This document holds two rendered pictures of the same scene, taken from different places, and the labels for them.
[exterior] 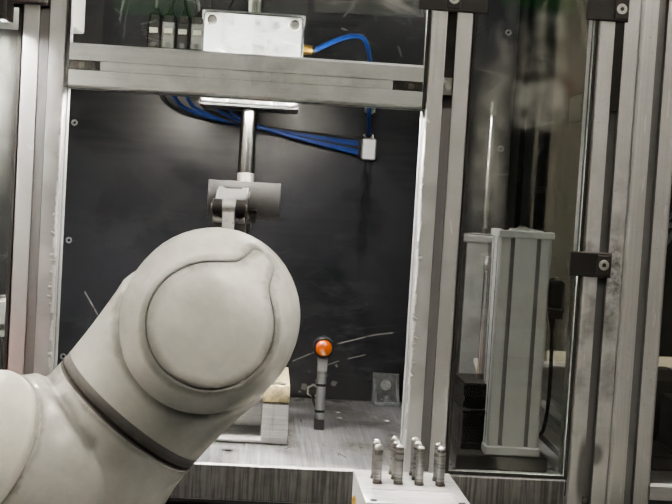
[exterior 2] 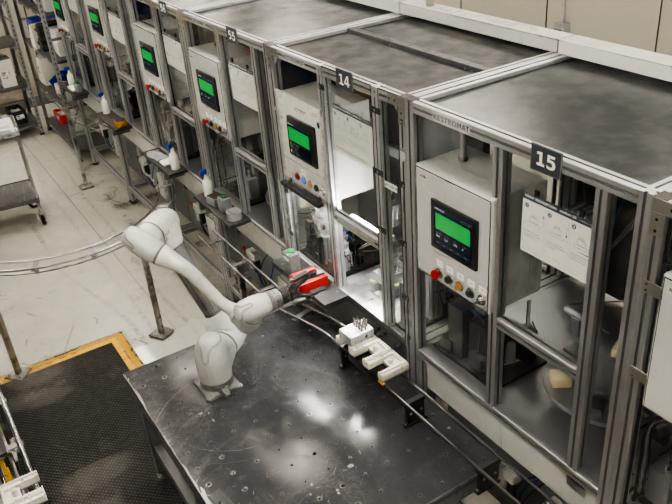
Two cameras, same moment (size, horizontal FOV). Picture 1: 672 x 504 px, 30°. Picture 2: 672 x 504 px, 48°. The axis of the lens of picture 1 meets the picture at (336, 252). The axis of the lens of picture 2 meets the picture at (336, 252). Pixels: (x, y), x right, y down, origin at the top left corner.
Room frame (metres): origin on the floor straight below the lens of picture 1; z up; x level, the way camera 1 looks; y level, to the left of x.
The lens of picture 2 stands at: (-0.16, -2.56, 2.95)
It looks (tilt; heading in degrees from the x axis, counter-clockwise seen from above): 30 degrees down; 63
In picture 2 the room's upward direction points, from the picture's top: 5 degrees counter-clockwise
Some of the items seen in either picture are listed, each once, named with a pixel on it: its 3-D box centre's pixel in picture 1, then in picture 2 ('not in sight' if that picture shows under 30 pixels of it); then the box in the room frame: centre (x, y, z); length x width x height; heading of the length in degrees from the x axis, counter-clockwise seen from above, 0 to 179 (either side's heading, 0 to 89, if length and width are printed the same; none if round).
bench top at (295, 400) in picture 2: not in sight; (293, 415); (0.78, -0.16, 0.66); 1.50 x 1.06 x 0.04; 93
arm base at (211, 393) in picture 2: not in sight; (218, 382); (0.57, 0.19, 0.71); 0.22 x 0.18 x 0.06; 93
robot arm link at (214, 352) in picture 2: not in sight; (213, 355); (0.57, 0.22, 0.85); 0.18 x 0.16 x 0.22; 46
